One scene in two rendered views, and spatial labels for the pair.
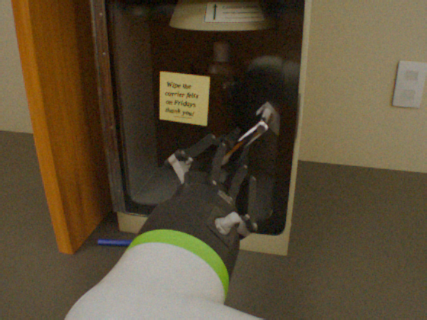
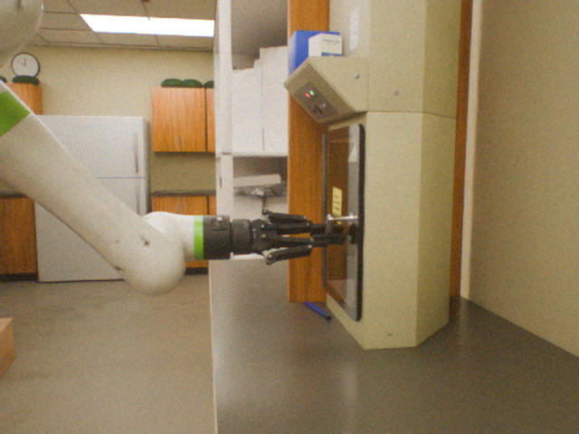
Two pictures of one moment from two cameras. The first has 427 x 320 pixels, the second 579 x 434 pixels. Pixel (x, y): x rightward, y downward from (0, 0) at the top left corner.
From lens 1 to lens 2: 100 cm
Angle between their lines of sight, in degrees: 67
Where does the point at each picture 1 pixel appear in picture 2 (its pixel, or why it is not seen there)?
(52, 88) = (300, 192)
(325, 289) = (337, 365)
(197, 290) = (176, 222)
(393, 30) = not seen: outside the picture
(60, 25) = (316, 157)
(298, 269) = (352, 354)
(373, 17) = not seen: outside the picture
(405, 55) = not seen: outside the picture
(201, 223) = (212, 218)
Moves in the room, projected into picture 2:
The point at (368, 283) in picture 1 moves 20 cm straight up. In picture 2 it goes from (362, 380) to (364, 266)
